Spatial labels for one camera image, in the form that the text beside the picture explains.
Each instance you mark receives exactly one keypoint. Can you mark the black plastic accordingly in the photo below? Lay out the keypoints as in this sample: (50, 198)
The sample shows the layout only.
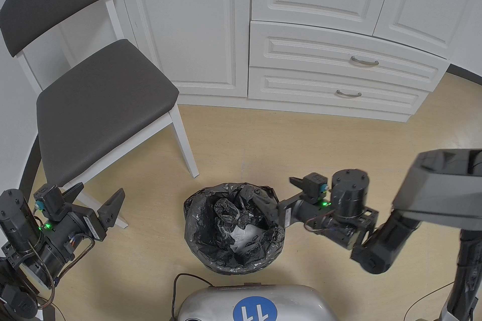
(229, 214)

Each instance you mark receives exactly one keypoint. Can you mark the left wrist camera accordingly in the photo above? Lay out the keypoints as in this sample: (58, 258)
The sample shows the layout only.
(51, 201)

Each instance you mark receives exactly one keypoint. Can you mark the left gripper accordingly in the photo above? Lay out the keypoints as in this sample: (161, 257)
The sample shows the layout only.
(81, 223)

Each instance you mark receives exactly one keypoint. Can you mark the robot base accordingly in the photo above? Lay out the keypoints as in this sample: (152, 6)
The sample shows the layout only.
(211, 304)

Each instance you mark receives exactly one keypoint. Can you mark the grey and white chair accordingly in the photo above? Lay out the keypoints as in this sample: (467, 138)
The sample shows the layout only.
(105, 101)

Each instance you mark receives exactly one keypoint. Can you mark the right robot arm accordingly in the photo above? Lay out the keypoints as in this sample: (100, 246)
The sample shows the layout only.
(433, 184)

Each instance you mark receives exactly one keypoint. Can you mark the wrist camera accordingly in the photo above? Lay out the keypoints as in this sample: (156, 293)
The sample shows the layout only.
(314, 186)
(51, 201)

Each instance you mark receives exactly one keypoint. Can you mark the black plastic bag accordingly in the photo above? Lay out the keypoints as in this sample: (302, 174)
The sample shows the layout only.
(203, 236)

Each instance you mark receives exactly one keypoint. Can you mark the white paper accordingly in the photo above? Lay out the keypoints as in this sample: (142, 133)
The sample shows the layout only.
(246, 236)

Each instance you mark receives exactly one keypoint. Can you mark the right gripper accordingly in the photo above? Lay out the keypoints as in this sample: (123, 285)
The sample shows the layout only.
(297, 212)

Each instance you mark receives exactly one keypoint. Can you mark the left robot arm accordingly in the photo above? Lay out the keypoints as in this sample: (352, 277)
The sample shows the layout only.
(15, 214)

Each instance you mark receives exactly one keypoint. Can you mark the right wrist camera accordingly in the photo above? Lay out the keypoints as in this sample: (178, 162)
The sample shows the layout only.
(314, 186)

